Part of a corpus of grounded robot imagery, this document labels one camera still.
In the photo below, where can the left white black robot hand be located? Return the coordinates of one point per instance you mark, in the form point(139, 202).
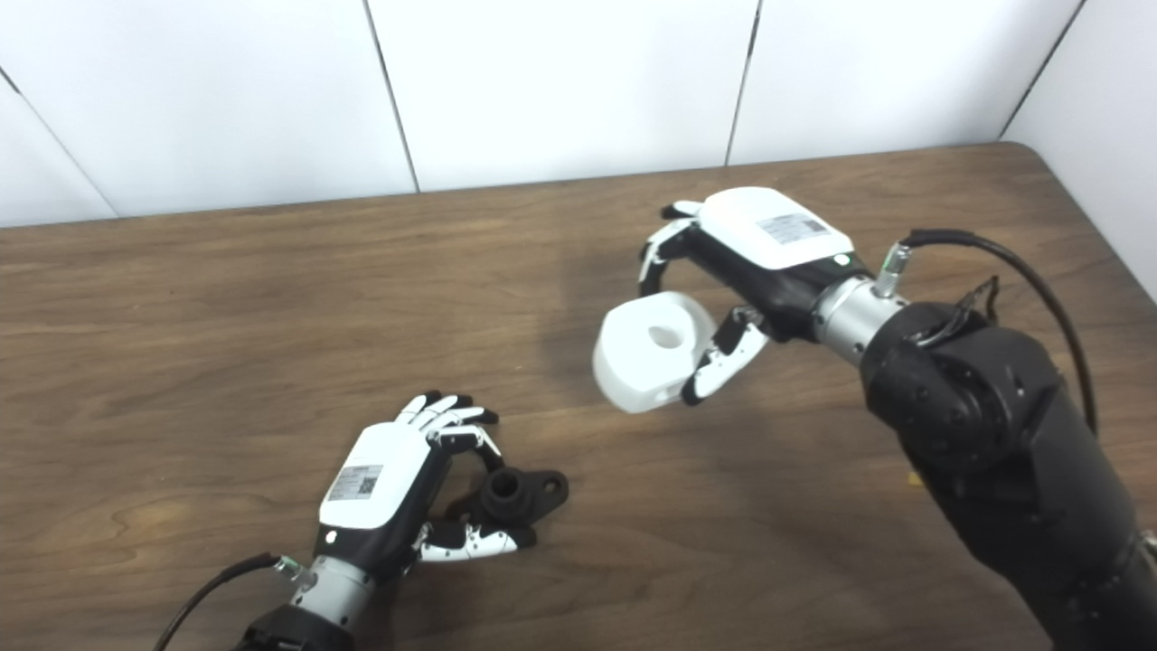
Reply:
point(380, 479)

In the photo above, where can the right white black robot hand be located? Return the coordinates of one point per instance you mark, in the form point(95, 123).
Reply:
point(768, 231)

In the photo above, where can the black flanged holder part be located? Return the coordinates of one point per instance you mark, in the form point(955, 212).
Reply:
point(520, 493)

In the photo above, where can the round white plastic piece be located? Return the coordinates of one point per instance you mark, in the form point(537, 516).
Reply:
point(633, 362)

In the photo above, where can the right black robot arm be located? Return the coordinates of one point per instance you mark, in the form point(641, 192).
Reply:
point(994, 434)

